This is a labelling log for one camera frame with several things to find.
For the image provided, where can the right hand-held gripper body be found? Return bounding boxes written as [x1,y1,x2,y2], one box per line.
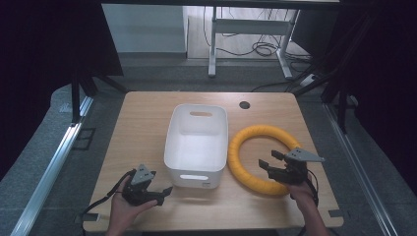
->
[267,147,326,186]

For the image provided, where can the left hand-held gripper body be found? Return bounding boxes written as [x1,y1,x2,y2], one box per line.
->
[121,163,165,207]

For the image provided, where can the yellow padded ring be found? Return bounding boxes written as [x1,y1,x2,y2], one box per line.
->
[227,124,302,197]

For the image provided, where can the white plastic storage basket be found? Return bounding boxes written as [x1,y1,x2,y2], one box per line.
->
[163,103,229,190]

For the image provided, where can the person's right hand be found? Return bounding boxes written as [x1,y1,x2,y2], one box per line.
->
[283,178,317,207]

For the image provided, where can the person's left hand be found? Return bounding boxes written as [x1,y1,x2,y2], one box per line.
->
[109,184,158,228]

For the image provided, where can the black metal stand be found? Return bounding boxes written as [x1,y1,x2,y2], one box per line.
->
[292,9,363,135]
[70,63,130,125]

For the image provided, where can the white power strip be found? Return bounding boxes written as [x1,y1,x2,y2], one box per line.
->
[299,73,320,89]

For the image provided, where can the black curtain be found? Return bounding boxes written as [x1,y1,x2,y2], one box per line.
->
[0,0,125,182]
[323,0,417,196]

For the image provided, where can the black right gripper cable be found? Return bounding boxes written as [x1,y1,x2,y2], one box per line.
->
[304,169,321,208]

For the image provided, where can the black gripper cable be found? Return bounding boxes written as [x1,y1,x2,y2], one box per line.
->
[80,168,137,218]
[304,169,321,208]

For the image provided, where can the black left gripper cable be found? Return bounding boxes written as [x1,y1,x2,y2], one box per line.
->
[80,168,137,218]

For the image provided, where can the black table corner bracket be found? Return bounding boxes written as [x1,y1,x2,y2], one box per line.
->
[76,212,100,225]

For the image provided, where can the aluminium floor rail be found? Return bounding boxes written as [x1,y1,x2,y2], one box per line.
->
[9,95,95,236]
[322,94,400,236]

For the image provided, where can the black floor cables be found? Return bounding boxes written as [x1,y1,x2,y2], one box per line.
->
[202,6,314,68]

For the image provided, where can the white metal desk frame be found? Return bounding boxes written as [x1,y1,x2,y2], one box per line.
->
[208,6,301,81]

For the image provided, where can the white wall panel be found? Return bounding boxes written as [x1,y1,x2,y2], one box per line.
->
[101,3,189,54]

